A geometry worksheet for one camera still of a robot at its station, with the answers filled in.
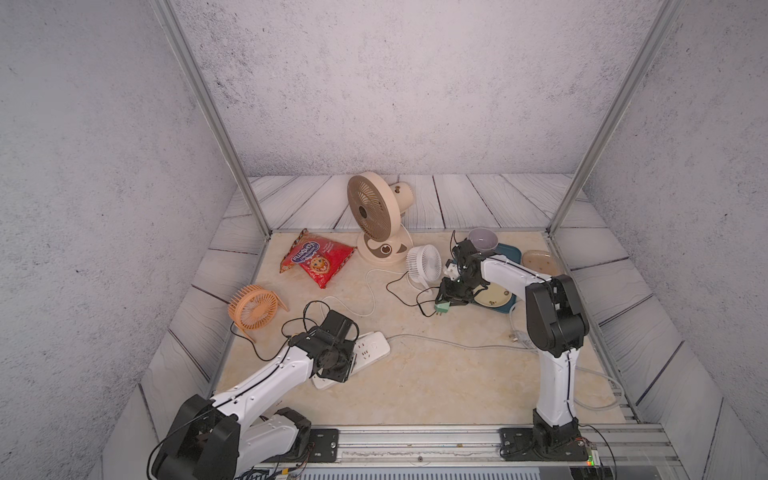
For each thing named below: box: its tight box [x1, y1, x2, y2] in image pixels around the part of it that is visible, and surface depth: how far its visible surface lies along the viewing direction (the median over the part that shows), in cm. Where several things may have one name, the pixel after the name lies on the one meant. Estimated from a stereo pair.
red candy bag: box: [280, 228, 357, 289], surface depth 107 cm
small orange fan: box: [228, 284, 290, 343], surface depth 91 cm
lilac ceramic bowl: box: [468, 228, 498, 253], surface depth 116 cm
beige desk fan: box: [347, 171, 415, 265], surface depth 101 cm
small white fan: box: [406, 244, 443, 293], surface depth 100 cm
